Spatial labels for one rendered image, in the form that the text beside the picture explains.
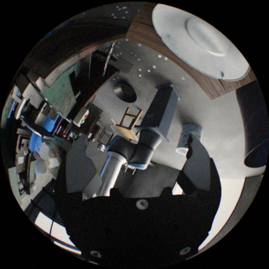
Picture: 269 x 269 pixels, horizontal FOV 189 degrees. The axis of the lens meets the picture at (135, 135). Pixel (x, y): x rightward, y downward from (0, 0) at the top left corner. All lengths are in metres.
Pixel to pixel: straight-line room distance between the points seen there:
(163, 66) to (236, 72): 0.57
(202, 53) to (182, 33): 0.07
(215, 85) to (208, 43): 0.17
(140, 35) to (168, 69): 0.47
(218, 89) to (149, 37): 0.29
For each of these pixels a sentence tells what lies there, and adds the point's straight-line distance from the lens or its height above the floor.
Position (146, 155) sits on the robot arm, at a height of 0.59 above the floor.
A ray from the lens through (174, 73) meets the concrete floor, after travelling 0.75.
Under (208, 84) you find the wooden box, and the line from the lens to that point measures 0.37.
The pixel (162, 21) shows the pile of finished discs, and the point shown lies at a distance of 0.29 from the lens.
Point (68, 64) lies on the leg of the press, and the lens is 0.33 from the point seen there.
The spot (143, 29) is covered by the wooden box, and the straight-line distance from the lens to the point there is 0.34.
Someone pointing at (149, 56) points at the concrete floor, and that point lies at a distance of 0.75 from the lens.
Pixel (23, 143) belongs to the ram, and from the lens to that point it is 0.63.
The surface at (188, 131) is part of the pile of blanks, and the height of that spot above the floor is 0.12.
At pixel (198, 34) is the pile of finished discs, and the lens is 0.28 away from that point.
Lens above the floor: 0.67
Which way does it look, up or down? 16 degrees down
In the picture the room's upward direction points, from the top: 153 degrees counter-clockwise
